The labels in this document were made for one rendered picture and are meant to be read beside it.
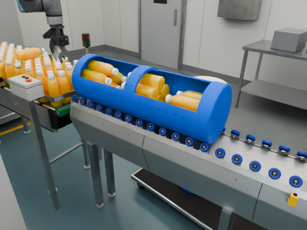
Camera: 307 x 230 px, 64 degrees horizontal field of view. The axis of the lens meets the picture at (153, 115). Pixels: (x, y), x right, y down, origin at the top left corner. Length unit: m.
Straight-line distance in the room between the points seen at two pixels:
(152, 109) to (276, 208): 0.66
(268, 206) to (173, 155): 0.46
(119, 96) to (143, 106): 0.15
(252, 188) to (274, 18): 3.48
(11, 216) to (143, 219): 1.03
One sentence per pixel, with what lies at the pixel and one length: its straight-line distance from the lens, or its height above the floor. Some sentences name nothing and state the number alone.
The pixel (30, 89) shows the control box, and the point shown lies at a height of 1.07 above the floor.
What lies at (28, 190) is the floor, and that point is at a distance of 2.50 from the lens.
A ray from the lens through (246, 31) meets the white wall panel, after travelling 4.50.
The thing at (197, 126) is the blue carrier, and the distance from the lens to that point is 1.06.
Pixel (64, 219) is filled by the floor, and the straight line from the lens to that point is 2.16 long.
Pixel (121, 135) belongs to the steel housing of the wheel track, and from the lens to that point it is 1.39.
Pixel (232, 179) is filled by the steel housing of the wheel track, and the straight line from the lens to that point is 1.14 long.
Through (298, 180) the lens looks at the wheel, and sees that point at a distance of 1.09.
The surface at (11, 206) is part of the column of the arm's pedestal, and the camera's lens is 1.32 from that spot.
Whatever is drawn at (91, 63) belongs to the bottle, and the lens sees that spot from 1.55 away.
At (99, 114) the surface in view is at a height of 0.93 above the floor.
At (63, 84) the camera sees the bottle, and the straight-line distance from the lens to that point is 1.68.
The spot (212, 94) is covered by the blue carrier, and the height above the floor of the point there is 1.21.
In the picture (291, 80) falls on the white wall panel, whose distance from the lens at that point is 4.40.
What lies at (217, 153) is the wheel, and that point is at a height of 0.96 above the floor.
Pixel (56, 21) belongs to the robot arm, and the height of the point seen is 1.42.
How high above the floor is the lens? 1.61
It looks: 28 degrees down
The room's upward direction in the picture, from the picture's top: 1 degrees clockwise
